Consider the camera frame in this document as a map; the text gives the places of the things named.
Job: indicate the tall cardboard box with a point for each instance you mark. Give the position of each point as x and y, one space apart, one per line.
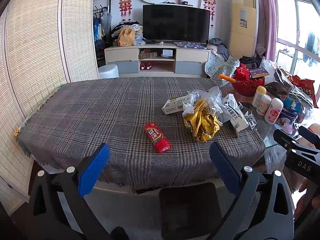
244 28

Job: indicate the yellow wrapper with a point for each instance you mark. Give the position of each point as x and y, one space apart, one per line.
202 123

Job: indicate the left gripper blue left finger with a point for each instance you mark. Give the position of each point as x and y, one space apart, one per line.
90 169

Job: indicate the pink curtain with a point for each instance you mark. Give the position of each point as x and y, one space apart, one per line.
270 22

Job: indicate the yellow cap white bottle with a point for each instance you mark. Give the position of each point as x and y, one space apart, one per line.
260 91

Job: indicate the orange handle stick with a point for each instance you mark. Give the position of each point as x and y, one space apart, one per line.
227 78

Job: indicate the dark square trash bin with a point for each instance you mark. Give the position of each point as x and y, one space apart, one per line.
189 211

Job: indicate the white green medicine box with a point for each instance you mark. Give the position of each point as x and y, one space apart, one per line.
175 105

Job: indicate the blue cookie tin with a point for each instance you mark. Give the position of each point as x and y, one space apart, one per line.
287 117

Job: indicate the red snack bag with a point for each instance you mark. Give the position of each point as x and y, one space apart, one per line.
307 86

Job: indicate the clear plastic bag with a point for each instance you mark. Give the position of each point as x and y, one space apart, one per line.
274 158
213 99

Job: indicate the red shoes on shelf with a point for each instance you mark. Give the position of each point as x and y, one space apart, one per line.
145 66

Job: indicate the white milk carton box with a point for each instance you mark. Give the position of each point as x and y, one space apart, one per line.
237 118

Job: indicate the red plastic basket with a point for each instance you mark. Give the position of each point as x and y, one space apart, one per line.
246 85

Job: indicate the torn white carton piece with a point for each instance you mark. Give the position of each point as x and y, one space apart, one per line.
250 119

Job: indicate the grey plaid tablecloth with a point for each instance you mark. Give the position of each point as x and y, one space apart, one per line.
80 116

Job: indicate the red candy tube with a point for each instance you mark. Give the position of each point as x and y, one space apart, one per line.
158 139

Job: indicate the pink label white bottle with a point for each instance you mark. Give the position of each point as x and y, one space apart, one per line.
273 111

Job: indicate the bamboo folding screen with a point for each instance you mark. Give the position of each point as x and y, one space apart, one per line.
44 44

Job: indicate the yellow plush toy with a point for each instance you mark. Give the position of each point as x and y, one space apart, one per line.
126 37

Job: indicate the clear plastic bag hanging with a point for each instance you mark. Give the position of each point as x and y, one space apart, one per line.
274 158

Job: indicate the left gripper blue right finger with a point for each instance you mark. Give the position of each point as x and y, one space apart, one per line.
228 168

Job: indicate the beige grey TV cabinet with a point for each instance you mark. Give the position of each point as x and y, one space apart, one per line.
168 60

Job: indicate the white round stool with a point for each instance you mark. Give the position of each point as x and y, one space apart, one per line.
108 71

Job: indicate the black flat television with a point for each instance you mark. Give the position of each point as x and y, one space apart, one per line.
169 22

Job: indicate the blue snack bag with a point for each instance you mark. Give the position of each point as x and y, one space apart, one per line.
292 104

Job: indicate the white cream bottle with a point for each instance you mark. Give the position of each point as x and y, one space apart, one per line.
263 104

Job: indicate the dark book on basket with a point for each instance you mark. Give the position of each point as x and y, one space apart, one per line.
258 73

